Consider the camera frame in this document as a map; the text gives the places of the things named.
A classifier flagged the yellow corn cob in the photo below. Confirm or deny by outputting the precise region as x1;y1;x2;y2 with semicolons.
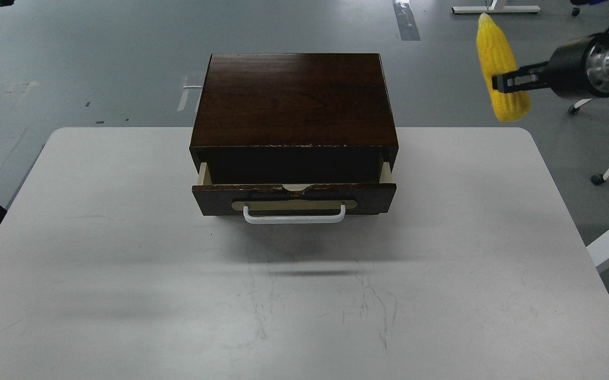
475;14;531;122

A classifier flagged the dark wooden drawer cabinet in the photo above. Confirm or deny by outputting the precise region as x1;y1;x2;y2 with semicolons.
189;53;399;184

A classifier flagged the white drawer handle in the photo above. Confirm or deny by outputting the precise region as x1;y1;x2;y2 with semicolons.
243;204;347;225

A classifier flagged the white desk frame base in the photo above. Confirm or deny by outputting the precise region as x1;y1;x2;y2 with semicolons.
451;1;541;15

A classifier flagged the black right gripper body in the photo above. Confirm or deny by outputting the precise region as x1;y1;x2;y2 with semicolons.
539;34;608;99

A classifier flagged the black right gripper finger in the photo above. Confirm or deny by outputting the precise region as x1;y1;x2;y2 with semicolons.
492;62;548;94

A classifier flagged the dark wooden drawer front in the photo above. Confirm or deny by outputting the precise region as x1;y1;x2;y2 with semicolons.
191;162;398;216

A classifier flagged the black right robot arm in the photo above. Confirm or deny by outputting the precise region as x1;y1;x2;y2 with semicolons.
484;29;609;99

